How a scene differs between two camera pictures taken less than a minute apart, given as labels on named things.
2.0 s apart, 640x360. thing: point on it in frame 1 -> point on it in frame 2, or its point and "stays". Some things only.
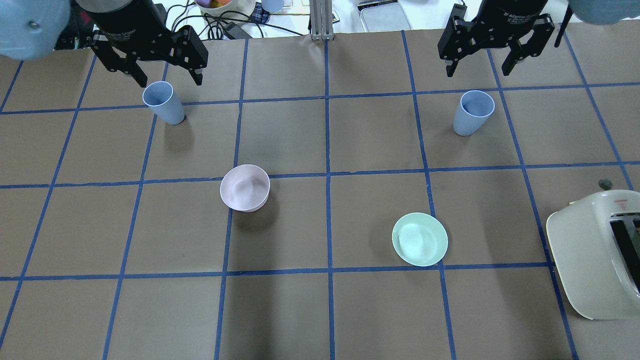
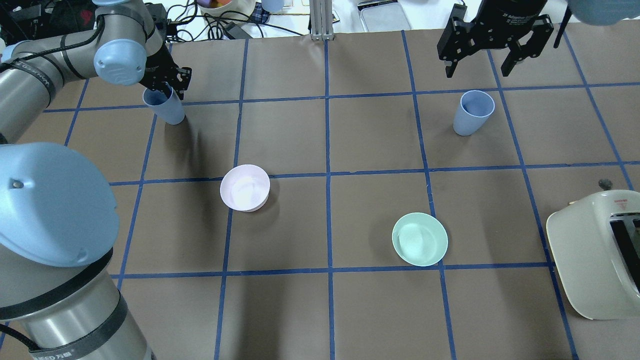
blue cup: x=160 y=96 stays
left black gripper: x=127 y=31 -> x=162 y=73
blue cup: x=476 y=108 stays
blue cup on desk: x=272 y=6 stays
